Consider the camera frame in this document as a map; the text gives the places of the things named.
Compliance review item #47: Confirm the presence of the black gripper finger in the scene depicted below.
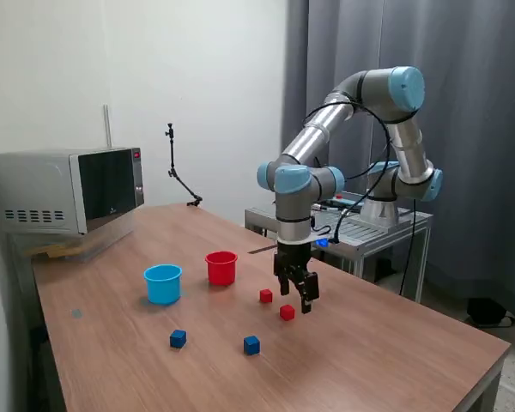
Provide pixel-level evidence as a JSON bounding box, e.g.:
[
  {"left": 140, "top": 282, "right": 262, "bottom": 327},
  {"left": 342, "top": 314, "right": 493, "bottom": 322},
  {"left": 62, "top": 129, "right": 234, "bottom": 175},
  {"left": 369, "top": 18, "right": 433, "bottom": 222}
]
[
  {"left": 276, "top": 268, "right": 294, "bottom": 297},
  {"left": 294, "top": 265, "right": 320, "bottom": 315}
]

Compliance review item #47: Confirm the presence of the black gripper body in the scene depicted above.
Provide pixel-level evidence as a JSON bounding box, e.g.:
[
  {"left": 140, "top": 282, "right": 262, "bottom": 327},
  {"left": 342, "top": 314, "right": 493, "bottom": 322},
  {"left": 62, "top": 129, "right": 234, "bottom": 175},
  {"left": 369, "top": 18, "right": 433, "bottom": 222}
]
[{"left": 273, "top": 239, "right": 313, "bottom": 276}]

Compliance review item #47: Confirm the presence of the red plastic cup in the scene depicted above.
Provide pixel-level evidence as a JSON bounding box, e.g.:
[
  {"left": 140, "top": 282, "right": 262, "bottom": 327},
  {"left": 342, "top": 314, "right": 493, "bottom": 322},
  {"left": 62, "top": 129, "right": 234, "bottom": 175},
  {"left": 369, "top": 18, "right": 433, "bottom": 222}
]
[{"left": 204, "top": 251, "right": 239, "bottom": 287}]

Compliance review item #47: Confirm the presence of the blue grey teach pendant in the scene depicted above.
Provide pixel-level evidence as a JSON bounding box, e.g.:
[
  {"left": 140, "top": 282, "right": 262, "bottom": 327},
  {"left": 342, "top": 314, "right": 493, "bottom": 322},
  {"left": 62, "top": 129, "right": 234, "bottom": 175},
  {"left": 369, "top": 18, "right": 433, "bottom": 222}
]
[{"left": 324, "top": 191, "right": 366, "bottom": 208}]

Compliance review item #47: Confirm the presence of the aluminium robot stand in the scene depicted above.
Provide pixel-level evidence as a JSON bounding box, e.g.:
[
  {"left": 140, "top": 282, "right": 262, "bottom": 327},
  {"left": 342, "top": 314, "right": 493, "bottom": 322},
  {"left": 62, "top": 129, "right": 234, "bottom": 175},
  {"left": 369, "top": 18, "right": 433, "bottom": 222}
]
[{"left": 244, "top": 205, "right": 433, "bottom": 304}]

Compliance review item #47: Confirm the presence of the blue plastic cup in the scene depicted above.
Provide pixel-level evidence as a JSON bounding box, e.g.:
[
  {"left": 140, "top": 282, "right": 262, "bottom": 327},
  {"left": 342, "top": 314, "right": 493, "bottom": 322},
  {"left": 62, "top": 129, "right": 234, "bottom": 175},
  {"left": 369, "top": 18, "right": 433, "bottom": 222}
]
[{"left": 143, "top": 264, "right": 184, "bottom": 306}]

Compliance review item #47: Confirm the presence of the grey curtain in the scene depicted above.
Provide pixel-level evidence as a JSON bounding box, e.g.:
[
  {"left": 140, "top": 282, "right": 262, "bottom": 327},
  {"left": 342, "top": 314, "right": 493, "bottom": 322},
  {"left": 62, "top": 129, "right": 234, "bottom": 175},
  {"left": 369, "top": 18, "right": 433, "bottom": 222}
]
[{"left": 281, "top": 0, "right": 515, "bottom": 321}]

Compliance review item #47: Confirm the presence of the silver microwave oven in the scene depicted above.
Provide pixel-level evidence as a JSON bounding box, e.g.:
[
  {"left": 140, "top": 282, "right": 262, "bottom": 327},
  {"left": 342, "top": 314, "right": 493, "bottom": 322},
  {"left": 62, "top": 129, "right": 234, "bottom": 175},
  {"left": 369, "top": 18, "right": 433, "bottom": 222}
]
[{"left": 0, "top": 147, "right": 146, "bottom": 236}]

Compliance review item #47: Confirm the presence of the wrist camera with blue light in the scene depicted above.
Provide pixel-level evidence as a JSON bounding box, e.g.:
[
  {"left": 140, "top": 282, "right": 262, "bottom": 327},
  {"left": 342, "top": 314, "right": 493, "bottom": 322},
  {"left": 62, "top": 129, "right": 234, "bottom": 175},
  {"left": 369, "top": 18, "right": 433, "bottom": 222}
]
[{"left": 312, "top": 234, "right": 339, "bottom": 250}]

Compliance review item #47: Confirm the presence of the black cable with metal connector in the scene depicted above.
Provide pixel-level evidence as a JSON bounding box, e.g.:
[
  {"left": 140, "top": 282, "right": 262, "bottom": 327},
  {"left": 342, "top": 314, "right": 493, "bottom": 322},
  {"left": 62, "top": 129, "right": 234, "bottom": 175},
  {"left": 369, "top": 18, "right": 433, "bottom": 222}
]
[{"left": 312, "top": 201, "right": 352, "bottom": 215}]

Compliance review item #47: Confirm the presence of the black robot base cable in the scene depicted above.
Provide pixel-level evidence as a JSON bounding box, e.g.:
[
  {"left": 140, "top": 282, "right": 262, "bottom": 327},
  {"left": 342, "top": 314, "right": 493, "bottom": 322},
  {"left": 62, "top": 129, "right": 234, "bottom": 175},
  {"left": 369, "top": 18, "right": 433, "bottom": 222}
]
[{"left": 397, "top": 199, "right": 416, "bottom": 297}]

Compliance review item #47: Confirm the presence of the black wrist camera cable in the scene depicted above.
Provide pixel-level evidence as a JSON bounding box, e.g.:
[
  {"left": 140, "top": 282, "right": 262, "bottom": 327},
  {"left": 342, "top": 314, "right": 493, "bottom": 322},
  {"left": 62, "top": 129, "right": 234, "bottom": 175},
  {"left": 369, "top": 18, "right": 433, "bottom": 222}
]
[{"left": 302, "top": 100, "right": 396, "bottom": 245}]

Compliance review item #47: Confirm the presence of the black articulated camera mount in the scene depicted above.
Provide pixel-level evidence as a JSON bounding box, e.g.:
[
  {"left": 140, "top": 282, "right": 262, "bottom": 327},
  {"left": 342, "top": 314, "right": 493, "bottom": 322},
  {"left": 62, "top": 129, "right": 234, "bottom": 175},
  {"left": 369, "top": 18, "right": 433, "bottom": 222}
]
[{"left": 163, "top": 123, "right": 203, "bottom": 208}]

